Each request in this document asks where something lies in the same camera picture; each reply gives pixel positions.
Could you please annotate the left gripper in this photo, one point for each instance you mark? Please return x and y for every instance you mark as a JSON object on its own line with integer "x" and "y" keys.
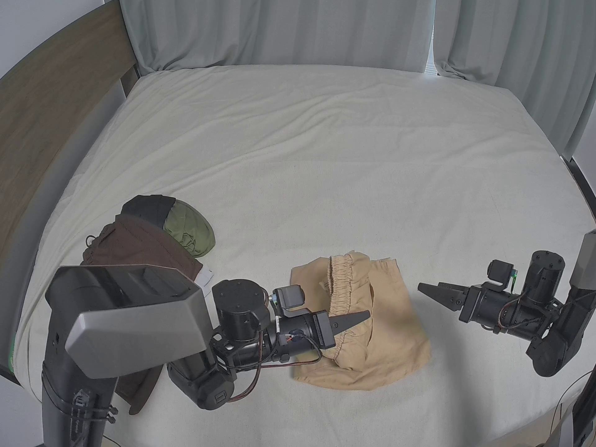
{"x": 307, "y": 335}

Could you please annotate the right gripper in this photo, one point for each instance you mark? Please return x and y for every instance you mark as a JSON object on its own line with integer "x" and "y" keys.
{"x": 489, "y": 305}

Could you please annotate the tan shorts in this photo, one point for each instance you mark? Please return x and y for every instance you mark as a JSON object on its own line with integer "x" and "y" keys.
{"x": 395, "y": 319}

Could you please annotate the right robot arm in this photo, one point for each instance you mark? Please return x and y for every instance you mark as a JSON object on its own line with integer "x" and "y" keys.
{"x": 549, "y": 333}

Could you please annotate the bed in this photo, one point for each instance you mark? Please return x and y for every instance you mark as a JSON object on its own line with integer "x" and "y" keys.
{"x": 326, "y": 156}

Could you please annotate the green and black garment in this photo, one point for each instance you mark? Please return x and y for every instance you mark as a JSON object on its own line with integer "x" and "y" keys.
{"x": 186, "y": 226}

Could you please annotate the brown shorts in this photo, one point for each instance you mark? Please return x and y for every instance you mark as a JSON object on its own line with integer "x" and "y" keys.
{"x": 139, "y": 245}

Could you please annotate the pale green curtain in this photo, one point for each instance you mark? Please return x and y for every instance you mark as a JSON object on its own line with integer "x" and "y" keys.
{"x": 521, "y": 26}
{"x": 279, "y": 16}

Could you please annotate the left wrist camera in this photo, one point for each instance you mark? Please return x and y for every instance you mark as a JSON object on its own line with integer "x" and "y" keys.
{"x": 288, "y": 298}

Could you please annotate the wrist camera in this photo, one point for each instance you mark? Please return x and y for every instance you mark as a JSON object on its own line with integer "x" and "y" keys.
{"x": 288, "y": 298}
{"x": 502, "y": 272}

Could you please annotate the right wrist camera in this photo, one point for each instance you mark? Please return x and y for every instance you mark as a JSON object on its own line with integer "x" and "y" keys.
{"x": 502, "y": 272}

